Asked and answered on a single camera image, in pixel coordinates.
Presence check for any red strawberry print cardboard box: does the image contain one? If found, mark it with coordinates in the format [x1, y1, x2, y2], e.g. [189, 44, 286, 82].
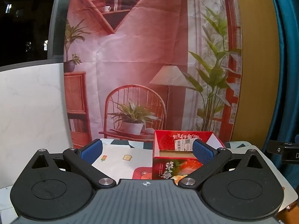
[152, 130, 226, 180]

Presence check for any cartoon printed tablecloth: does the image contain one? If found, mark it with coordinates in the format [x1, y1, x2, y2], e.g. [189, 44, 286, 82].
[91, 138, 296, 213]

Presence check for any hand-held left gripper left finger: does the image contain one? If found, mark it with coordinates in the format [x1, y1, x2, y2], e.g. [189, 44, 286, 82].
[22, 139, 117, 189]

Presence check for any printed room scene wall cloth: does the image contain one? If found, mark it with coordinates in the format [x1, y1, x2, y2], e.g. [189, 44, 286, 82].
[63, 0, 243, 150]

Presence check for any grey window frame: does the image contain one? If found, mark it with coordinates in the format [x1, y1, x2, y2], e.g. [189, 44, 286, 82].
[47, 0, 75, 60]

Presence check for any white marble pattern board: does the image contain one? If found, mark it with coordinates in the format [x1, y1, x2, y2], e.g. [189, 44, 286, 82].
[0, 62, 73, 190]

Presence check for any blue curtain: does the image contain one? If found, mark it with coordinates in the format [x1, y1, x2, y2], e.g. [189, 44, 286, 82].
[261, 0, 299, 155]

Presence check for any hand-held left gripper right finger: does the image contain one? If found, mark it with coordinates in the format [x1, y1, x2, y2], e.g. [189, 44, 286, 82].
[178, 139, 272, 189]

